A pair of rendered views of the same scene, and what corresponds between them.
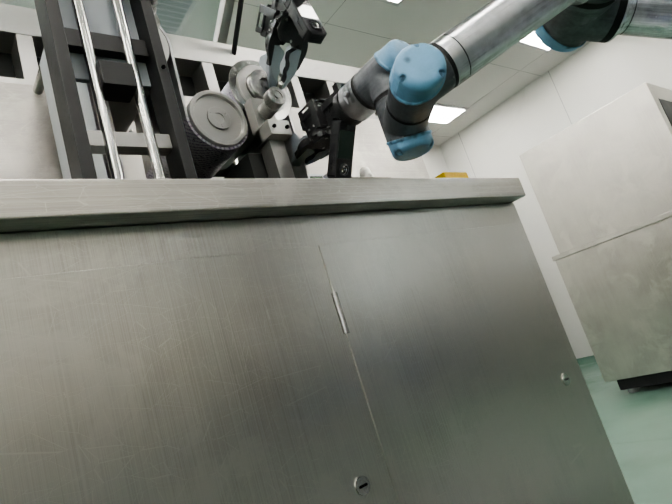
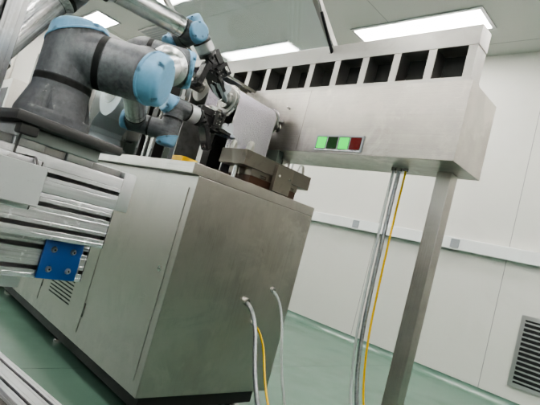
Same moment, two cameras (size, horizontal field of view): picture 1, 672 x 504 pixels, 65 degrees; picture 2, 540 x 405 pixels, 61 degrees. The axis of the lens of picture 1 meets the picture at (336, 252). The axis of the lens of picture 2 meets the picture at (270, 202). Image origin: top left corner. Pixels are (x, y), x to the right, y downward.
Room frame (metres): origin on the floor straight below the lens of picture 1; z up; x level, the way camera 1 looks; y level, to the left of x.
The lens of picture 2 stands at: (1.20, -1.92, 0.71)
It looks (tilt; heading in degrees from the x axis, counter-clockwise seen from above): 5 degrees up; 87
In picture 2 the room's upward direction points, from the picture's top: 15 degrees clockwise
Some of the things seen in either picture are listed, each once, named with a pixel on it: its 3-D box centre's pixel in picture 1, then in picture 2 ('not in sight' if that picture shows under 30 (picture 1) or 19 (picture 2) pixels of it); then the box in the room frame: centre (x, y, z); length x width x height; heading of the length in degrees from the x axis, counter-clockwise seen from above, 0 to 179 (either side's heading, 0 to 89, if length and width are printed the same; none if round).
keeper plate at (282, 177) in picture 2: not in sight; (282, 180); (1.32, -0.04, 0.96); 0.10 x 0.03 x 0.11; 42
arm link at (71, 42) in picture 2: not in sight; (76, 53); (0.77, -0.94, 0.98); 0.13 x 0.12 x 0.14; 4
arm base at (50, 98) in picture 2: not in sight; (56, 104); (0.76, -0.94, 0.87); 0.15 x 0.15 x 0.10
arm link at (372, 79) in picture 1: (386, 75); (175, 107); (0.85, -0.18, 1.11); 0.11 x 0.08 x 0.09; 42
